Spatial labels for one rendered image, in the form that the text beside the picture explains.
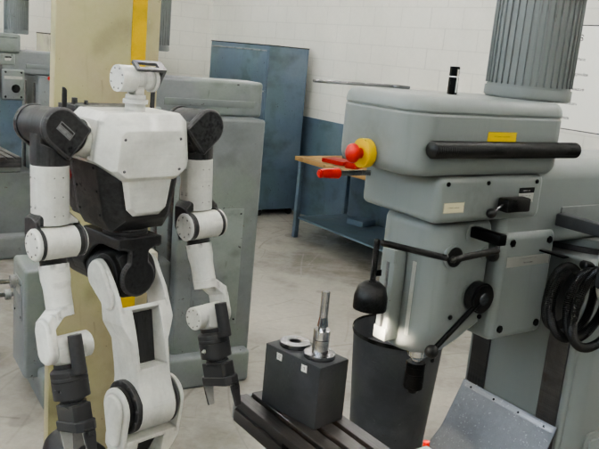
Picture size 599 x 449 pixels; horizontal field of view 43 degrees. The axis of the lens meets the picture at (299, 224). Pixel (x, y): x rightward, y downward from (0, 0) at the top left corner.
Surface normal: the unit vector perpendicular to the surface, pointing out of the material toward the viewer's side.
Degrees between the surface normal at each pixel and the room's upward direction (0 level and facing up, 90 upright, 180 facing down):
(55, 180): 88
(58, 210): 88
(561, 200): 90
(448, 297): 90
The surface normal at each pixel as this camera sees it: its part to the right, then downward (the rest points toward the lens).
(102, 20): 0.57, 0.23
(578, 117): -0.82, 0.05
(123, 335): -0.64, 0.51
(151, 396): 0.69, -0.20
